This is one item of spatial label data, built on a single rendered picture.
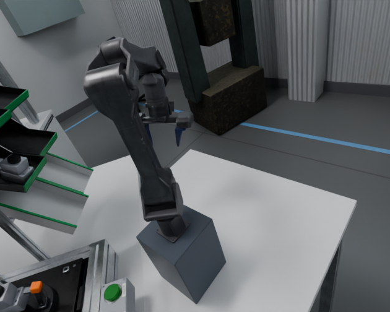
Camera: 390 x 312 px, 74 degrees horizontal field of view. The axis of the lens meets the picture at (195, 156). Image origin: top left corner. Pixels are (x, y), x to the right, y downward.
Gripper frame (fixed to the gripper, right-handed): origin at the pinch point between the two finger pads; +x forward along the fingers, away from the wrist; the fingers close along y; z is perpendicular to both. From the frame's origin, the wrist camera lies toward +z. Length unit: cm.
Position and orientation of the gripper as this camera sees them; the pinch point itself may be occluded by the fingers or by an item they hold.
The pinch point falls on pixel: (163, 135)
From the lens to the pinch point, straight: 78.0
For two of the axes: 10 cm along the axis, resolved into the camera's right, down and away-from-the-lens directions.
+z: 1.6, -5.3, 8.3
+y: -9.8, 0.0, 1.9
